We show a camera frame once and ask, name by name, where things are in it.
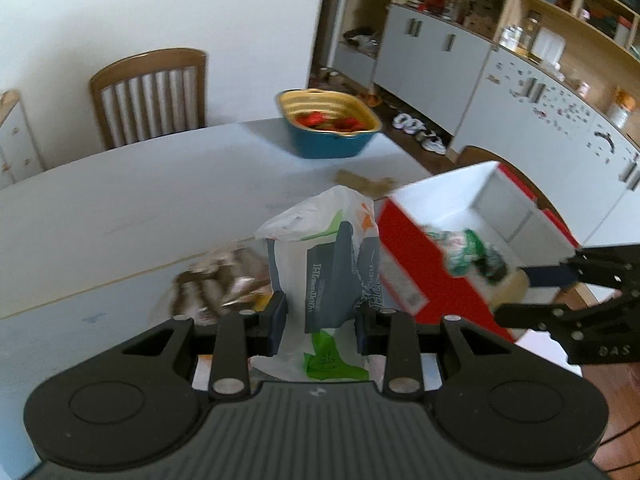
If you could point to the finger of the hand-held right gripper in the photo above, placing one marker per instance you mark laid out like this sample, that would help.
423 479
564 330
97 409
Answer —
525 316
547 275

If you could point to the red strawberries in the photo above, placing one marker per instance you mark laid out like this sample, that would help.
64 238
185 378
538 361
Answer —
320 121

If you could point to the brown cardboard piece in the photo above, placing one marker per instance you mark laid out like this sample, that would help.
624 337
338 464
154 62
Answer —
365 184

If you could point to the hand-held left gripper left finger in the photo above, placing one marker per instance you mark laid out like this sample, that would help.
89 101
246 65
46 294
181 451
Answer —
274 320

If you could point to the white cabinet row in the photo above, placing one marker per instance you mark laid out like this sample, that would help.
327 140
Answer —
430 70

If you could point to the tall glass jar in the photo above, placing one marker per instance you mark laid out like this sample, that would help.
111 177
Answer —
530 30

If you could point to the wooden curved-back chair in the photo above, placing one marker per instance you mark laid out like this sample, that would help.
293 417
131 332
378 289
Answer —
472 155

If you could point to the wooden shelf unit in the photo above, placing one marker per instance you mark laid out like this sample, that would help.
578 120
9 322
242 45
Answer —
585 55

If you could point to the blue basket with yellow strainer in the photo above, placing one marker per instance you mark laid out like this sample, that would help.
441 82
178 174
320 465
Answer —
325 142

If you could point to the small white side cabinet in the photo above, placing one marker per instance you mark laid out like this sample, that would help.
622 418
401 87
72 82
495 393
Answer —
17 145

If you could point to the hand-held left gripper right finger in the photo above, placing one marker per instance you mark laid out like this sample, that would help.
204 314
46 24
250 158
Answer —
367 330

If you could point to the white storage containers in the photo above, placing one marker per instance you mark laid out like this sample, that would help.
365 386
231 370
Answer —
547 45

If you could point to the red and white cardboard box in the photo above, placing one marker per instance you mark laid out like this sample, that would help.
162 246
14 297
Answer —
400 245

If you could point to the wooden slat-back chair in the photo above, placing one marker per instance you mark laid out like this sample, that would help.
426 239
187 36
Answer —
150 60

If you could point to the green white packet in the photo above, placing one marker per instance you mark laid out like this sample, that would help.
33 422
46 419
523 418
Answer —
465 250

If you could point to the pair of white sneakers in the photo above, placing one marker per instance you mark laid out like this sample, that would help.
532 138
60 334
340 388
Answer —
432 142

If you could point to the orange topped jar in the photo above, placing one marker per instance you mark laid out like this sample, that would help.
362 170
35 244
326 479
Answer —
620 110

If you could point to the white printed plastic bag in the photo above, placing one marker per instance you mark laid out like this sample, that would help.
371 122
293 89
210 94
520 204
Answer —
300 240

